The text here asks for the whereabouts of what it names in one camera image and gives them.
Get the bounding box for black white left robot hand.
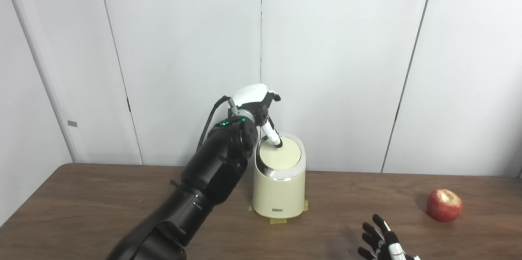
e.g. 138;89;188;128
228;84;283;148

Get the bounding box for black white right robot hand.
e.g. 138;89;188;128
358;214;420;260

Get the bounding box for red apple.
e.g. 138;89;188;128
427;189;463;223

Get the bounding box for round cream bin lid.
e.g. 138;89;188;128
259;136;302;171

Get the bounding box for cream-colored bin body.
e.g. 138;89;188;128
252;132;306;219

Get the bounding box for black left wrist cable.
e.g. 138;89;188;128
197;95;239;150

